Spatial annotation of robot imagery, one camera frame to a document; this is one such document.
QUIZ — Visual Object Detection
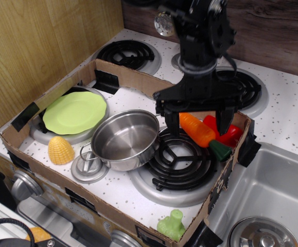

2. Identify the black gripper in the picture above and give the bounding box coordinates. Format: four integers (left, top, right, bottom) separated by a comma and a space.
153, 72, 244, 137

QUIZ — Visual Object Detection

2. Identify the orange toy carrot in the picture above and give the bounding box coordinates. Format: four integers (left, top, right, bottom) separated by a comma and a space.
179, 113, 232, 162

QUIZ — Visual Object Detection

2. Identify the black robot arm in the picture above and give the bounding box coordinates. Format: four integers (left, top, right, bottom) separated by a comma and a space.
127, 1, 244, 136

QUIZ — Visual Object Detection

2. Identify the light green plastic plate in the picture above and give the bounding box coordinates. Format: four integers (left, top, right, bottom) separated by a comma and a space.
43, 91, 108, 135

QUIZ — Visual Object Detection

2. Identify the red toy pepper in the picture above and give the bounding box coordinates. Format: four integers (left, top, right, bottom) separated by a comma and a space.
203, 115, 243, 148

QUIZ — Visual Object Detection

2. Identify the front right black burner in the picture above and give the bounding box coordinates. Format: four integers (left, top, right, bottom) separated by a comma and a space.
129, 129, 225, 207

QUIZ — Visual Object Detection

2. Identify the black burner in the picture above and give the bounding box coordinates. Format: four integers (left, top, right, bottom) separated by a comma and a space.
214, 66, 270, 118
129, 129, 225, 207
92, 40, 162, 75

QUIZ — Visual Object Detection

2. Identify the back right black burner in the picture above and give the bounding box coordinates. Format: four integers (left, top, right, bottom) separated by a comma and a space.
214, 66, 270, 118

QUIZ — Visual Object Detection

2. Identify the silver back stove knob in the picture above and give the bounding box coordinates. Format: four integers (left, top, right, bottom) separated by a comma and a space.
171, 53, 181, 71

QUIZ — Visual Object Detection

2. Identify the silver stove knob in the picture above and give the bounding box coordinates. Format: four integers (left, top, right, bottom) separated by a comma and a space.
71, 151, 109, 183
171, 53, 181, 71

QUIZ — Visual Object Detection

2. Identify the stainless steel pot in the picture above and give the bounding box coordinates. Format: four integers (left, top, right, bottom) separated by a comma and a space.
80, 109, 160, 171

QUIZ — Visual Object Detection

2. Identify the back left black burner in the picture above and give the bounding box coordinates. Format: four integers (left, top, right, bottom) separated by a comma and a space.
92, 40, 162, 75

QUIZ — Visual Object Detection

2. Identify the hanging silver strainer ladle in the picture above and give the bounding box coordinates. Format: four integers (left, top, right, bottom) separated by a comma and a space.
154, 12, 176, 37

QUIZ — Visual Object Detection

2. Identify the silver sink basin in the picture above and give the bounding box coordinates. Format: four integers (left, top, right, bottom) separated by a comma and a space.
208, 143, 298, 246

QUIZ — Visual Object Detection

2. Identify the green toy broccoli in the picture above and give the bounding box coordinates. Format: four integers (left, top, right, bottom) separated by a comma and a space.
156, 209, 186, 242

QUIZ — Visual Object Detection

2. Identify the silver front stove knob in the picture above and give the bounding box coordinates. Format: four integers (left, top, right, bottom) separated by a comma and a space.
71, 151, 109, 183

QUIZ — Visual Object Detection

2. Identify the yellow toy corn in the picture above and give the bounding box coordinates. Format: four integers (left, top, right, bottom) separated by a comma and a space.
48, 136, 75, 165

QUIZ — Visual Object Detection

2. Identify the silver oven knob right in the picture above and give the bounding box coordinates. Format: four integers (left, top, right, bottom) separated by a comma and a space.
109, 230, 142, 247

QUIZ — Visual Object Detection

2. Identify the silver oven knob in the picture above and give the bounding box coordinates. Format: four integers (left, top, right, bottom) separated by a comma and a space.
109, 230, 142, 247
11, 170, 44, 201

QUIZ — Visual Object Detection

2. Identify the brown cardboard fence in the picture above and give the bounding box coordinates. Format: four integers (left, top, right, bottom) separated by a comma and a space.
0, 59, 255, 246

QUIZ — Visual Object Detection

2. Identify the silver oven knob left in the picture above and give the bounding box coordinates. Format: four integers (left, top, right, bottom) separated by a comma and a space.
11, 170, 44, 201

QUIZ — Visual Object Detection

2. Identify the orange toy bottom left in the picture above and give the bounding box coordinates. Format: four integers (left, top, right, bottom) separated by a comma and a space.
30, 226, 51, 243

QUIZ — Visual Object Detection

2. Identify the black cable bottom left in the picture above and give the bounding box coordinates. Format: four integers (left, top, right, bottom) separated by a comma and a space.
0, 218, 36, 247

